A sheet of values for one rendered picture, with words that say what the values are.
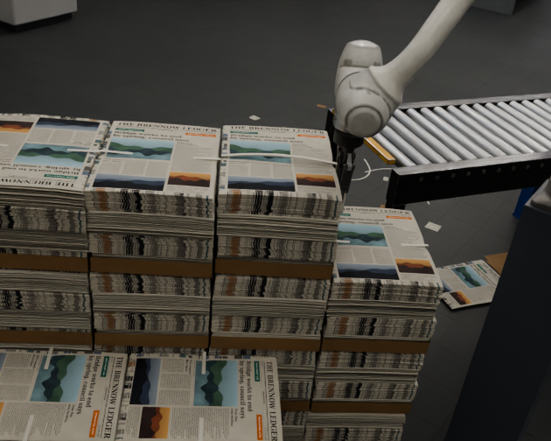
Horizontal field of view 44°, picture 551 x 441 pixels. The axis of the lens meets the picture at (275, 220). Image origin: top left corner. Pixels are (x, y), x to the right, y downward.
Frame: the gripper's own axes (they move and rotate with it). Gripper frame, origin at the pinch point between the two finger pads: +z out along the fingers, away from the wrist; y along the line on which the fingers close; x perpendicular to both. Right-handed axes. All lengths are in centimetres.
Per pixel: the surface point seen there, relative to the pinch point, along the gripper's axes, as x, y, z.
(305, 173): -10.4, 5.8, -10.3
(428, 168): 41, -51, 16
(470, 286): 87, -90, 95
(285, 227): -15.5, 18.0, -2.4
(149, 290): -47, 19, 17
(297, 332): -9.3, 18.4, 29.0
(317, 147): -5.7, -8.5, -10.5
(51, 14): -165, -427, 86
